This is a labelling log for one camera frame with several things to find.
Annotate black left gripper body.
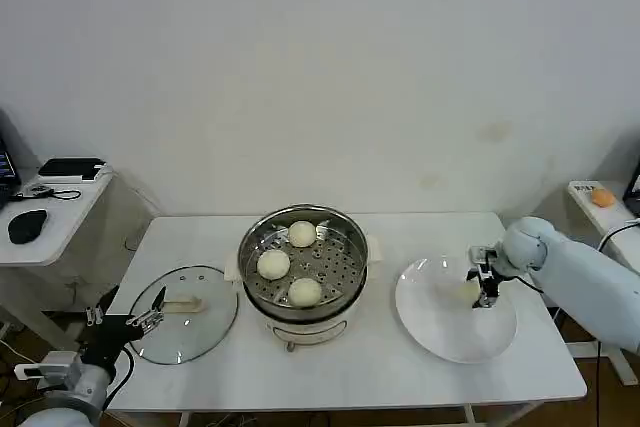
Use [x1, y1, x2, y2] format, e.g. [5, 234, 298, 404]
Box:
[79, 313, 144, 369]

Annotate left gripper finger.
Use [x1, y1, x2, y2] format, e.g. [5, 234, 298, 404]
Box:
[125, 286, 168, 334]
[84, 285, 122, 327]

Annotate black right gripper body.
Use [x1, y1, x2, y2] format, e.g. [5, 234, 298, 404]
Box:
[466, 263, 502, 299]

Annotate white steamed bun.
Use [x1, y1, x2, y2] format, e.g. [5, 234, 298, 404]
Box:
[287, 277, 323, 308]
[288, 220, 318, 249]
[438, 278, 482, 305]
[256, 249, 292, 282]

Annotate white round plate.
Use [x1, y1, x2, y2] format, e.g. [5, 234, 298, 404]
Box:
[394, 256, 519, 365]

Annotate round glass lid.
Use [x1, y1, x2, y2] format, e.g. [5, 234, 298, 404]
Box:
[126, 264, 241, 366]

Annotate white side desk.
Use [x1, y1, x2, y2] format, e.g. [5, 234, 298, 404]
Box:
[0, 168, 115, 348]
[566, 179, 640, 389]

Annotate black computer mouse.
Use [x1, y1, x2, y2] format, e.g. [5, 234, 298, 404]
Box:
[7, 208, 49, 246]

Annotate black flat box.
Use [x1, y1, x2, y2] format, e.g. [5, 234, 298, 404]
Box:
[37, 157, 108, 183]

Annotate steel steamer basket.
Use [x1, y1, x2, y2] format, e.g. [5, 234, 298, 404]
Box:
[237, 204, 372, 324]

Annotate white electric cooker base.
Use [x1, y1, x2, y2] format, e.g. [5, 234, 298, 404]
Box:
[223, 241, 387, 354]

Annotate black laptop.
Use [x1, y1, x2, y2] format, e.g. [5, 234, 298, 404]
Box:
[0, 110, 23, 213]

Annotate dark laptop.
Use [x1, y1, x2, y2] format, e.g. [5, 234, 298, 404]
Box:
[622, 160, 640, 219]

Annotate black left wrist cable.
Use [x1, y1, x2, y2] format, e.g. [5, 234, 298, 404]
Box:
[98, 345, 136, 414]

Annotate small device with black cord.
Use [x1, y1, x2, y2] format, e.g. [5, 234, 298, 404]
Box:
[14, 185, 82, 201]

